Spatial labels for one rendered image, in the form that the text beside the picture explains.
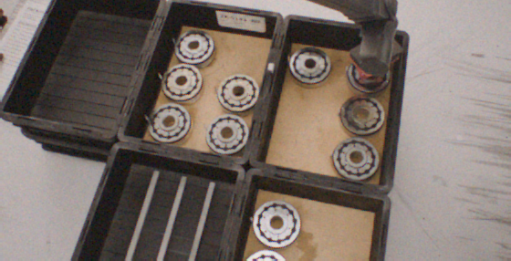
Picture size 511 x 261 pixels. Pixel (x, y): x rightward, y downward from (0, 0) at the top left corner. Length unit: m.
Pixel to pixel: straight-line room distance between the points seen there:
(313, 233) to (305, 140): 0.22
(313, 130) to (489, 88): 0.53
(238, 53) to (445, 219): 0.66
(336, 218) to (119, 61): 0.68
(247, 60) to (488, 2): 0.76
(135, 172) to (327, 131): 0.46
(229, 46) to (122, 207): 0.48
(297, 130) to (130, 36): 0.53
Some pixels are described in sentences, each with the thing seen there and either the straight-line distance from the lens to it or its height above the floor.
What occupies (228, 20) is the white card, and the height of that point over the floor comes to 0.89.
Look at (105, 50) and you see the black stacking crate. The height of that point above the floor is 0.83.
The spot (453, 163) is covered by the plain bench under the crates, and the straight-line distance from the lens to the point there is 1.31.
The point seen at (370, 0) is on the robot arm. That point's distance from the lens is 0.90.
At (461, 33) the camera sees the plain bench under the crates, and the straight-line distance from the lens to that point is 1.51.
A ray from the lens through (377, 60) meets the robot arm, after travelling 0.95.
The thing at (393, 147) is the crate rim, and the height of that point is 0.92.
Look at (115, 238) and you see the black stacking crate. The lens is 1.13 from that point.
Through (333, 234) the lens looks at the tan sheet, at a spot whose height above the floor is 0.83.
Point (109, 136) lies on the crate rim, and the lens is 1.09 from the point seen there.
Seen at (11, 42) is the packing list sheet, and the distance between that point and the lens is 1.65.
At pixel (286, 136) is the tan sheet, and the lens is 1.13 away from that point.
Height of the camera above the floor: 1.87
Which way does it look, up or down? 65 degrees down
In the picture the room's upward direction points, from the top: 9 degrees counter-clockwise
